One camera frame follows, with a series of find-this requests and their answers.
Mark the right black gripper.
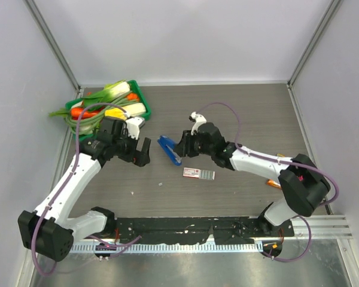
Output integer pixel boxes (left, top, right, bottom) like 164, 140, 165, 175
174, 129, 214, 158

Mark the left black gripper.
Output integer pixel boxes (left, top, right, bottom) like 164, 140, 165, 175
112, 129, 150, 166

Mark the dark blue stapler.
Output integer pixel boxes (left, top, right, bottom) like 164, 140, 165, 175
157, 135, 182, 166

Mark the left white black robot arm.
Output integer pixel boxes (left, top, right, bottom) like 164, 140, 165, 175
17, 117, 151, 262

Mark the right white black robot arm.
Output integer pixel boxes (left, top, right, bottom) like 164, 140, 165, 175
174, 123, 330, 236

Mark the yellow white napa cabbage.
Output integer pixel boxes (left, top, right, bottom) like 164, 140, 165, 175
104, 103, 146, 120

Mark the small orange carrot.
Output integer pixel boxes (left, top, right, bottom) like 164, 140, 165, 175
126, 93, 139, 101

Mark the green long beans bundle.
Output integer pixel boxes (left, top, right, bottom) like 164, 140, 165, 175
63, 97, 141, 135

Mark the green plastic tray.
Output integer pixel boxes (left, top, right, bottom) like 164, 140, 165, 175
61, 80, 151, 140

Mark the upper white bok choy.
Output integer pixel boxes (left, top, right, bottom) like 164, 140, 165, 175
82, 81, 131, 108

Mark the large orange carrot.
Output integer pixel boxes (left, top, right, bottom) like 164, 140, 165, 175
70, 107, 100, 119

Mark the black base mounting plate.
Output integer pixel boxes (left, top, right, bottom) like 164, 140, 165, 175
113, 216, 294, 245

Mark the colourful candy bag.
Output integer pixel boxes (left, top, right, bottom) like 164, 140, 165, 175
266, 153, 284, 190

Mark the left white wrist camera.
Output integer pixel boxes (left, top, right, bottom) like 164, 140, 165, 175
126, 117, 145, 140

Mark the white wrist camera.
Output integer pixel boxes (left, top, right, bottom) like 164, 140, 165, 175
126, 117, 145, 140
189, 112, 207, 136

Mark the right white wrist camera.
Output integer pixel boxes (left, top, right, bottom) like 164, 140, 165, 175
189, 112, 207, 136

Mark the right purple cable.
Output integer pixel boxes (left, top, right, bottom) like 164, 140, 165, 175
197, 102, 339, 262

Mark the purple cable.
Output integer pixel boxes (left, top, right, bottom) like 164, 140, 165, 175
197, 102, 339, 262
31, 103, 143, 276

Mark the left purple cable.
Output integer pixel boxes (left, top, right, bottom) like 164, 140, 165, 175
31, 103, 143, 276

